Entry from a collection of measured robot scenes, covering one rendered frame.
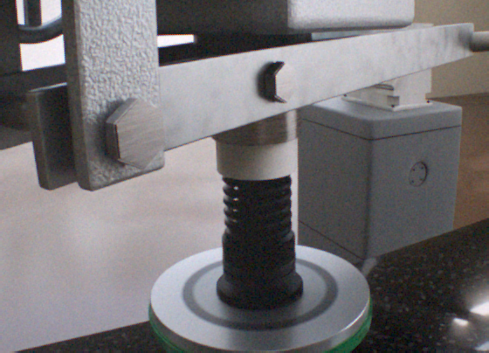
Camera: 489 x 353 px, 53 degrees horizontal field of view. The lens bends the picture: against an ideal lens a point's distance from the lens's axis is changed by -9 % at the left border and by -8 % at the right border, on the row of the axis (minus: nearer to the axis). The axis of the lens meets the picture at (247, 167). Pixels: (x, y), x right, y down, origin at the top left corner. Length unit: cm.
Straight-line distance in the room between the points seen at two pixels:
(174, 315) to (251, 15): 28
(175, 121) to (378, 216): 129
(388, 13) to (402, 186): 121
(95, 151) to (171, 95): 8
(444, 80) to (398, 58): 704
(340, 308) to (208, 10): 28
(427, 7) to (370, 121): 587
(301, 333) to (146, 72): 27
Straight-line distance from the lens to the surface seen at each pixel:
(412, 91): 164
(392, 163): 155
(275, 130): 43
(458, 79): 782
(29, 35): 49
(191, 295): 51
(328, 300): 50
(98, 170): 25
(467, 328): 58
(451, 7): 764
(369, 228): 156
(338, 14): 35
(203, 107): 33
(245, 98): 36
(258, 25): 32
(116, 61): 25
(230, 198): 47
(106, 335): 57
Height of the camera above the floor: 114
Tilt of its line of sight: 16 degrees down
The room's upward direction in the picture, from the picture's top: 2 degrees counter-clockwise
